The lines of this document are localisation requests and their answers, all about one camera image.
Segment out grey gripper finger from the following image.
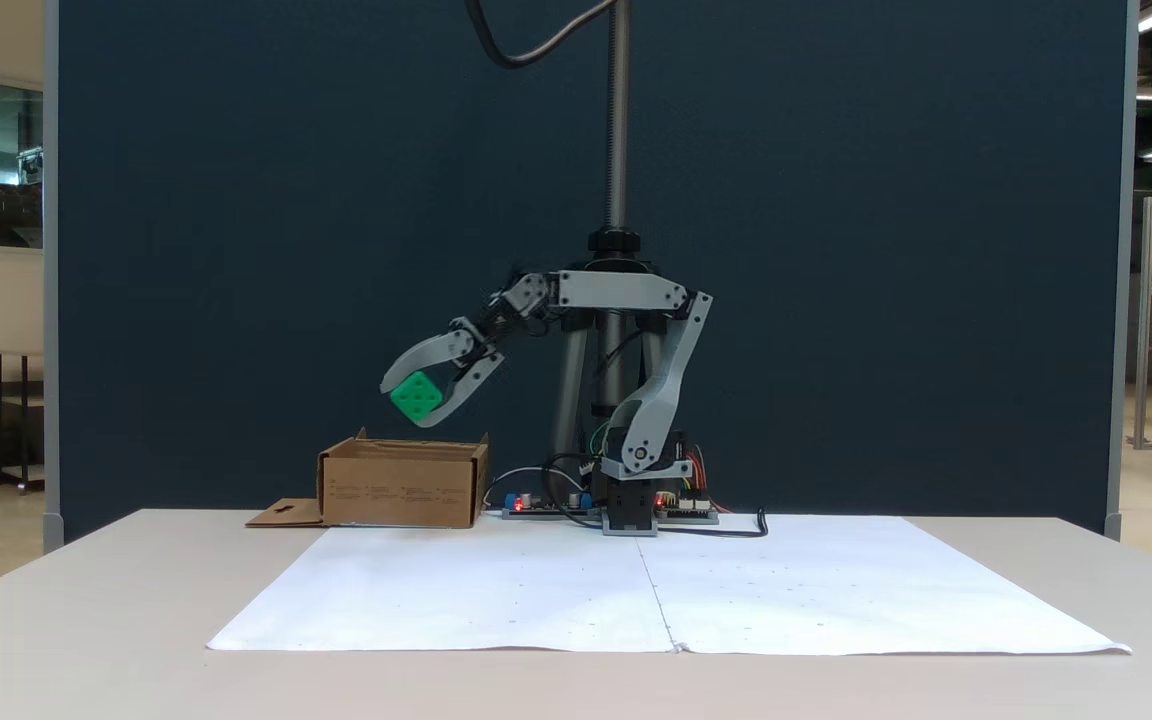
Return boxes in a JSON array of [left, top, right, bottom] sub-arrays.
[[380, 329, 478, 396], [406, 351, 508, 430]]

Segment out green dice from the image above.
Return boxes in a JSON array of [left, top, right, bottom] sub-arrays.
[[389, 371, 445, 422]]

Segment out brown cardboard box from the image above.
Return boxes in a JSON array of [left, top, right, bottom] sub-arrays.
[[245, 427, 491, 530]]

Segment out blue circuit board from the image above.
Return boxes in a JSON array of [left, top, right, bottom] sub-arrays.
[[501, 488, 599, 522]]

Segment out white paper sheet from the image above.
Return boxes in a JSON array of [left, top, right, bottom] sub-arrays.
[[636, 514, 1133, 657], [207, 526, 678, 654]]

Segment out dark blue partition panel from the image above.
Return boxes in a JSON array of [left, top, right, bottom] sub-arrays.
[[43, 0, 1138, 542]]

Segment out black shelf rack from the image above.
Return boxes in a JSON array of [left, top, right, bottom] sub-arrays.
[[0, 349, 46, 494]]

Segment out thin white cable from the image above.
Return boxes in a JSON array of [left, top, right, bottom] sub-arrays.
[[485, 464, 589, 501]]

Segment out black base cable bundle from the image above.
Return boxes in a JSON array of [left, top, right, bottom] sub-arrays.
[[539, 452, 605, 523]]

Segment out camera stand metal pole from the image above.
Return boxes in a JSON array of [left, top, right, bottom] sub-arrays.
[[548, 0, 673, 483]]

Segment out orange-red wires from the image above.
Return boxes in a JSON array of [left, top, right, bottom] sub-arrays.
[[680, 447, 715, 503]]

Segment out circuit board with coloured wires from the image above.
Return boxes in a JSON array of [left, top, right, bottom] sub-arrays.
[[656, 488, 721, 525]]

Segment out thick black hanging cable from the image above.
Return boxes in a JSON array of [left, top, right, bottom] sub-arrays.
[[463, 0, 619, 71]]

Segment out long black power cable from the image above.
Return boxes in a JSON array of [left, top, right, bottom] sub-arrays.
[[656, 507, 770, 540]]

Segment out wall window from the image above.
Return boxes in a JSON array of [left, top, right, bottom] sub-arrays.
[[0, 68, 45, 258]]

